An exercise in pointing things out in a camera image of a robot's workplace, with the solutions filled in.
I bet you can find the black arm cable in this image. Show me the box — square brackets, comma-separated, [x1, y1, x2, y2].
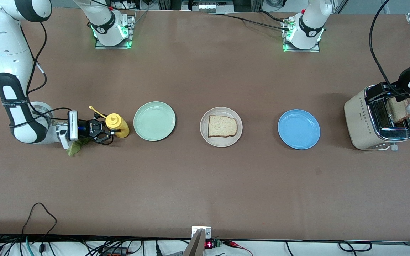
[9, 21, 73, 128]
[369, 0, 410, 100]

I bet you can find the toasted bread slice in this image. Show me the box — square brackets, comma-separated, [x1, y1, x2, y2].
[387, 97, 410, 124]
[208, 115, 238, 138]

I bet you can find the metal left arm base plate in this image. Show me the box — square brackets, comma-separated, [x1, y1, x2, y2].
[283, 18, 321, 53]

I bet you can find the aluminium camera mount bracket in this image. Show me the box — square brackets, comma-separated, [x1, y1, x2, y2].
[183, 226, 212, 256]

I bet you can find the beige chrome two-slot toaster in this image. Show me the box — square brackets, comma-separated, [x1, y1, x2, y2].
[344, 85, 410, 151]

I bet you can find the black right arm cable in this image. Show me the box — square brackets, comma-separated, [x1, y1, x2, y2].
[9, 21, 73, 128]

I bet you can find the teal cable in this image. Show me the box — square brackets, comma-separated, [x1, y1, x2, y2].
[25, 235, 35, 256]

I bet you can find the white lit device box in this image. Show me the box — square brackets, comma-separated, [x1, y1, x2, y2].
[182, 0, 235, 13]

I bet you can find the blue plate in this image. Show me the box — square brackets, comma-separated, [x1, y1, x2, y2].
[278, 109, 321, 150]

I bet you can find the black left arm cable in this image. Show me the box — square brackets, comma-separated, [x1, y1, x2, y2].
[369, 0, 410, 100]

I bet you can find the black coiled cable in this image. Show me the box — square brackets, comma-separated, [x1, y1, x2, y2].
[338, 240, 373, 252]

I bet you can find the red clip lead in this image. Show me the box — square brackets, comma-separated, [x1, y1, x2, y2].
[223, 240, 254, 256]

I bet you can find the thin black looped cable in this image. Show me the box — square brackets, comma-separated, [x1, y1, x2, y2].
[21, 202, 58, 254]

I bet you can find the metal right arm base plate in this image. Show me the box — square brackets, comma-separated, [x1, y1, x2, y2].
[95, 10, 136, 49]

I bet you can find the beige plate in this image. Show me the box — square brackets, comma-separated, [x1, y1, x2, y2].
[200, 107, 243, 148]

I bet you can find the green lettuce leaf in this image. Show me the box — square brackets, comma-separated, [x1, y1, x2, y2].
[66, 137, 93, 157]

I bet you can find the yellow squeeze bottle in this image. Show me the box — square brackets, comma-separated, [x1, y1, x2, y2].
[89, 106, 130, 139]

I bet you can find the black cable across table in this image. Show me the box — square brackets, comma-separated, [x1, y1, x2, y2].
[208, 10, 293, 32]

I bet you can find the mint green plate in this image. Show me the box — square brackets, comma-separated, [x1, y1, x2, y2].
[133, 101, 176, 142]

